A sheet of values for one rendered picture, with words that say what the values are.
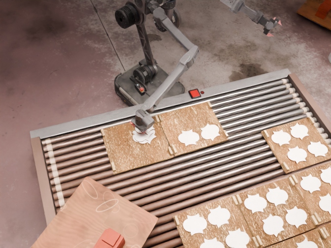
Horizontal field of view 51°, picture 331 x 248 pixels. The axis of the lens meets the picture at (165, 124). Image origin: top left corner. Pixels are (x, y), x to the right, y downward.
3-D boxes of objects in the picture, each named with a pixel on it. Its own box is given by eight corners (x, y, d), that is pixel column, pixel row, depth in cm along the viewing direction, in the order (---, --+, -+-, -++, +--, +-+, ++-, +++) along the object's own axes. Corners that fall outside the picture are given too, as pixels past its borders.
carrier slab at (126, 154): (100, 130, 239) (100, 129, 238) (156, 116, 250) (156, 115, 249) (114, 174, 222) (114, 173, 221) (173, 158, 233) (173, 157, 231)
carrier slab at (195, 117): (156, 116, 250) (156, 114, 249) (207, 102, 261) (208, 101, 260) (174, 157, 233) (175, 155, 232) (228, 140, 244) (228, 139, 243)
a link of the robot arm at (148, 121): (150, 105, 220) (147, 101, 212) (162, 117, 216) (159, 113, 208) (137, 118, 219) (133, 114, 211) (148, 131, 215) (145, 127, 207)
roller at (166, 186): (58, 217, 209) (57, 214, 205) (322, 135, 259) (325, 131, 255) (60, 225, 206) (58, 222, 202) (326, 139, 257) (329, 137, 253)
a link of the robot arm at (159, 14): (204, 56, 222) (203, 48, 212) (188, 70, 221) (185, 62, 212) (162, 14, 237) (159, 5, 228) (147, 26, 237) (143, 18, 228)
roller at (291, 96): (46, 161, 228) (45, 157, 224) (294, 94, 279) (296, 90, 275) (48, 167, 226) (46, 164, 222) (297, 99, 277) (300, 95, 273)
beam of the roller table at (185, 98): (31, 135, 240) (29, 131, 235) (284, 72, 294) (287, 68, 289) (33, 145, 236) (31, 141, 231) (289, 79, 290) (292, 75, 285)
